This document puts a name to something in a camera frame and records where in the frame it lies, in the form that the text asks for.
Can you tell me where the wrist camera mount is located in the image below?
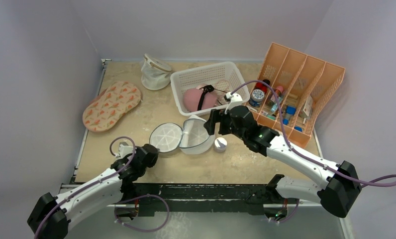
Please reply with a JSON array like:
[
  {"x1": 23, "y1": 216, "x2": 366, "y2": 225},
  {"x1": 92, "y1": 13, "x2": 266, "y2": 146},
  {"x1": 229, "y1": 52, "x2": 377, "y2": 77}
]
[
  {"x1": 115, "y1": 142, "x2": 133, "y2": 160},
  {"x1": 224, "y1": 92, "x2": 243, "y2": 114}
]

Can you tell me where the small clear white-lid jar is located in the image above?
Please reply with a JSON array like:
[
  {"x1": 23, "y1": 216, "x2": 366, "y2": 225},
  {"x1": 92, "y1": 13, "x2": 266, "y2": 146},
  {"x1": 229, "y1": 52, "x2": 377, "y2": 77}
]
[{"x1": 213, "y1": 137, "x2": 227, "y2": 153}]

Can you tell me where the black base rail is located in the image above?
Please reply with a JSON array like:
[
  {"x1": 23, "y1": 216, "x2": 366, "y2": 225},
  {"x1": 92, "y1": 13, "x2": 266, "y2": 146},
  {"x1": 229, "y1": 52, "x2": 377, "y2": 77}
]
[{"x1": 102, "y1": 183, "x2": 299, "y2": 219}]

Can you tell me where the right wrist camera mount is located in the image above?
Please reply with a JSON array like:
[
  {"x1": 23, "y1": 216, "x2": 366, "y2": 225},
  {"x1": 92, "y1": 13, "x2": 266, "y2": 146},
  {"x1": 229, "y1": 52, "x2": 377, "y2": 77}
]
[{"x1": 224, "y1": 92, "x2": 243, "y2": 114}]

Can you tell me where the carrot print oval pad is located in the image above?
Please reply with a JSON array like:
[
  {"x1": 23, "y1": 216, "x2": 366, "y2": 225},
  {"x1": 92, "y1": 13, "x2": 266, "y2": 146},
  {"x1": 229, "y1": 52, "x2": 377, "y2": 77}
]
[{"x1": 82, "y1": 81, "x2": 142, "y2": 132}]

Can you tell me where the blue white round jar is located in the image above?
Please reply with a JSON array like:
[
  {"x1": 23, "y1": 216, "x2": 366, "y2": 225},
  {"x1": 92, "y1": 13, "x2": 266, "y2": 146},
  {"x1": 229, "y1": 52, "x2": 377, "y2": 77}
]
[{"x1": 249, "y1": 88, "x2": 266, "y2": 107}]

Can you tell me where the white mesh laundry bag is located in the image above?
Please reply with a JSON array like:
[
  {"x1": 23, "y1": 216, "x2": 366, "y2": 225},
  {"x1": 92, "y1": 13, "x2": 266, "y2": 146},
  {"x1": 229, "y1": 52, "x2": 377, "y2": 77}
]
[
  {"x1": 141, "y1": 54, "x2": 173, "y2": 91},
  {"x1": 149, "y1": 115, "x2": 215, "y2": 155}
]

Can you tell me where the dark pink black-strap bra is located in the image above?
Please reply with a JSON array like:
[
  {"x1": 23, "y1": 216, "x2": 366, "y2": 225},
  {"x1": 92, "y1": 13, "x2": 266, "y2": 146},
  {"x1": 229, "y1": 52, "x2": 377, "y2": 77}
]
[{"x1": 183, "y1": 84, "x2": 227, "y2": 112}]

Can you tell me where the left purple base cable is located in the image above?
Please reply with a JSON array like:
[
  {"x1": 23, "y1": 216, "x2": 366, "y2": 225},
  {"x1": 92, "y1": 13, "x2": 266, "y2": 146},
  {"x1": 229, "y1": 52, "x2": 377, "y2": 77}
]
[{"x1": 114, "y1": 194, "x2": 170, "y2": 232}]

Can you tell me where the orange plastic organizer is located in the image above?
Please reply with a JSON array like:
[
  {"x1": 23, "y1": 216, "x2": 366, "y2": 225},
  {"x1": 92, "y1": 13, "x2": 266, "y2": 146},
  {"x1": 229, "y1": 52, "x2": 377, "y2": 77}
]
[{"x1": 237, "y1": 43, "x2": 345, "y2": 148}]

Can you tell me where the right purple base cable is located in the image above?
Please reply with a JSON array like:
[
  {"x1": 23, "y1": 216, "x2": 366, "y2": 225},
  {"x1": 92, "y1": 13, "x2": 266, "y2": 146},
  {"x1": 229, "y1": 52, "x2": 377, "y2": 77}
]
[{"x1": 267, "y1": 198, "x2": 300, "y2": 225}]

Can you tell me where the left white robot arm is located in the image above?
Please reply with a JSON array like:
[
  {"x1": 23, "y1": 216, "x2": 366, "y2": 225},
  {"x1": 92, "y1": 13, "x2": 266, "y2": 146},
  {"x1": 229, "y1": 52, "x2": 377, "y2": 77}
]
[{"x1": 27, "y1": 142, "x2": 159, "y2": 239}]

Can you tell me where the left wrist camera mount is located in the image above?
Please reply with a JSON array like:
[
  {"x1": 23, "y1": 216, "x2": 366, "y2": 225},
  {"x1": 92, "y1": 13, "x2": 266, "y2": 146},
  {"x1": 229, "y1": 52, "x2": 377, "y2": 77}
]
[{"x1": 115, "y1": 142, "x2": 133, "y2": 160}]

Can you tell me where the red cap bottle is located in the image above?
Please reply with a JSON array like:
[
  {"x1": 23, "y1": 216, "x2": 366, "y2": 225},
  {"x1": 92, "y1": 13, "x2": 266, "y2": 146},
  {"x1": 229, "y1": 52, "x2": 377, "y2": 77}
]
[{"x1": 254, "y1": 79, "x2": 271, "y2": 95}]

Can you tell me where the white red box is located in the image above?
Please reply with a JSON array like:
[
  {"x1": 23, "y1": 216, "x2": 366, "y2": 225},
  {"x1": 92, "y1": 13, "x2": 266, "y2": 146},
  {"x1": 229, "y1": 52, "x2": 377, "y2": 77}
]
[{"x1": 299, "y1": 95, "x2": 313, "y2": 119}]

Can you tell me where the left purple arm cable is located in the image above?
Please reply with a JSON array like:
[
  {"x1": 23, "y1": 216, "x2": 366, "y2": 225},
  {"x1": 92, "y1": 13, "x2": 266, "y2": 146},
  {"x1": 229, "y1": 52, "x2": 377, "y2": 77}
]
[{"x1": 34, "y1": 136, "x2": 137, "y2": 239}]

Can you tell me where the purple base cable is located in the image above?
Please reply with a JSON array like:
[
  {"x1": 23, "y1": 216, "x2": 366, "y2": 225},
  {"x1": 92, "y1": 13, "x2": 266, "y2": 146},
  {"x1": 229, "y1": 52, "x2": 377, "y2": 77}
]
[
  {"x1": 114, "y1": 194, "x2": 170, "y2": 232},
  {"x1": 267, "y1": 198, "x2": 300, "y2": 225}
]

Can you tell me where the white plastic basket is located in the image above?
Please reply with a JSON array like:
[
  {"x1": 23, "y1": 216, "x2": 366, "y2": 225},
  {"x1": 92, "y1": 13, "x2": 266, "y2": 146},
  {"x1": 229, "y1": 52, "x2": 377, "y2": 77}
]
[{"x1": 170, "y1": 61, "x2": 250, "y2": 117}]

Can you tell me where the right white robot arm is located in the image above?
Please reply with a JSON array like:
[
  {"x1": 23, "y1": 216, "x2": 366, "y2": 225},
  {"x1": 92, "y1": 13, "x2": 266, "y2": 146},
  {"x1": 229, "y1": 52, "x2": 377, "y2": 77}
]
[{"x1": 204, "y1": 106, "x2": 362, "y2": 218}]

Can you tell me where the blue cap tube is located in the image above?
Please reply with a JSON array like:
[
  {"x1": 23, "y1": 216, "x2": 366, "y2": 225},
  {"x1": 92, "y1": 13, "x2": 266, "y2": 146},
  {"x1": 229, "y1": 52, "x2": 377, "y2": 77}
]
[{"x1": 282, "y1": 105, "x2": 296, "y2": 125}]

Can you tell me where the pink cap bottle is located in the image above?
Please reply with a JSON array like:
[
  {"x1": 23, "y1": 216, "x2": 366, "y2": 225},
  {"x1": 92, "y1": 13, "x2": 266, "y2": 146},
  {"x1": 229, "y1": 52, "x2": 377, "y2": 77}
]
[{"x1": 268, "y1": 86, "x2": 284, "y2": 107}]

